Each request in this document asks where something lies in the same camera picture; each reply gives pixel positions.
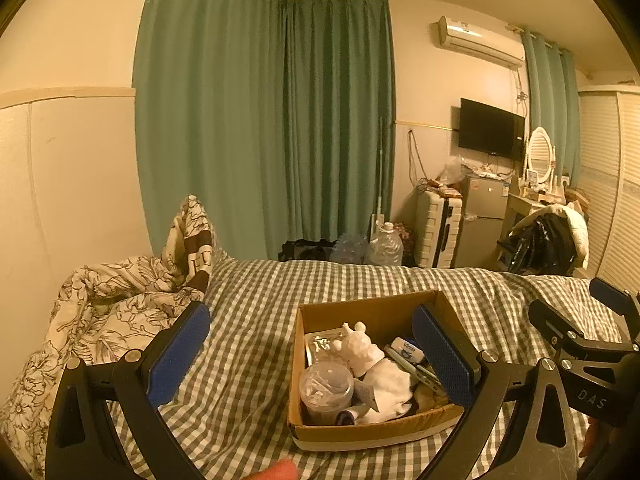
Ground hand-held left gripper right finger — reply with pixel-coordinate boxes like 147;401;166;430
411;303;581;480

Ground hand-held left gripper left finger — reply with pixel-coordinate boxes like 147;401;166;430
45;301;212;480

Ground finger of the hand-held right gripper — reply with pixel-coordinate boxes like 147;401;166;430
528;299;640;361
589;276;640;343

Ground blue white tissue packet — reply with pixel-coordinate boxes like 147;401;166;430
390;337;426;363

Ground grey marker pen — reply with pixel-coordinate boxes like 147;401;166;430
384;344;441;391

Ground white sock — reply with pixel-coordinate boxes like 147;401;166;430
336;357;418;426

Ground white plush toy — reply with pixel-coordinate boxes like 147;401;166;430
327;322;386;378

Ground clear round cotton swab jar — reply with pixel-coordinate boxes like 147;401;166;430
299;360;356;423

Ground silver foil packet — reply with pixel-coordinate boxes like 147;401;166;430
305;330;346;361

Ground cardboard box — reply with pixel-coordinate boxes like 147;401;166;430
286;289;478;453

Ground person's right hand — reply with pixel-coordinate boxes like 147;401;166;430
580;419;602;459

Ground black jacket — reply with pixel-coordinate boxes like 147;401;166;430
505;212;576;276

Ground grey checked blanket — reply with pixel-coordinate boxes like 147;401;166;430
107;257;640;480

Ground floral quilt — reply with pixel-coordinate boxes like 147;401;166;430
0;255;211;480

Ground floral brown pillow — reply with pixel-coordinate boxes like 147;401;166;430
160;194;226;293

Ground white louvered wardrobe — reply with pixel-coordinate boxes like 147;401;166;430
575;85;640;301

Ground white dressing table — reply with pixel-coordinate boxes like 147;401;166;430
502;192;551;241

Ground small silver fridge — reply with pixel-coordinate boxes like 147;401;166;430
455;175;511;268

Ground large clear water jug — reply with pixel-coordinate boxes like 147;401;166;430
367;221;405;266

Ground white ribbed suitcase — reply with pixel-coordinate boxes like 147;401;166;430
415;190;466;268

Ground clear bag of bottles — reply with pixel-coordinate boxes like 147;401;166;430
330;232;371;263

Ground person's bare leg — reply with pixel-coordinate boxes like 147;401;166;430
248;461;301;480

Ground white oval vanity mirror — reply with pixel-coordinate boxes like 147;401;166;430
525;126;557;186

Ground black floor bag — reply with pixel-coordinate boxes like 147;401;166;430
279;239;336;262

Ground clear plastic bag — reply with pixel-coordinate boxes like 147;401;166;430
437;156;466;186

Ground white mop pole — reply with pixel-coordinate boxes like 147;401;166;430
372;116;388;231

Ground narrow green window curtain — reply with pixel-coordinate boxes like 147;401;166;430
520;27;581;186

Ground wide green curtain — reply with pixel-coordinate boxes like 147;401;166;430
134;0;293;261

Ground green corner curtain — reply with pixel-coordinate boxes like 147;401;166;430
282;0;396;256

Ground white air conditioner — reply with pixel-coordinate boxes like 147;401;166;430
432;15;527;68

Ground hanging wall cables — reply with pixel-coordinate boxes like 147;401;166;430
407;129;426;188

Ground black wall television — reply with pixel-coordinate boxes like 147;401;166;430
459;97;527;158

